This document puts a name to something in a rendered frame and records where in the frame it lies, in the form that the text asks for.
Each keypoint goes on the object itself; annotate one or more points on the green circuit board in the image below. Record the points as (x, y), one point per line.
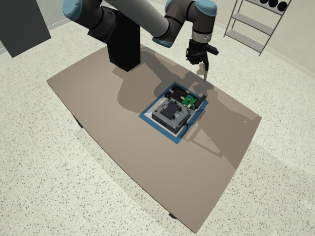
(188, 101)

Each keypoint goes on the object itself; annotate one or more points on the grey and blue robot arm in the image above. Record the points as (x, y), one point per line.
(100, 21)

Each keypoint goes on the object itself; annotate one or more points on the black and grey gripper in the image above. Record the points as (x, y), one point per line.
(196, 55)

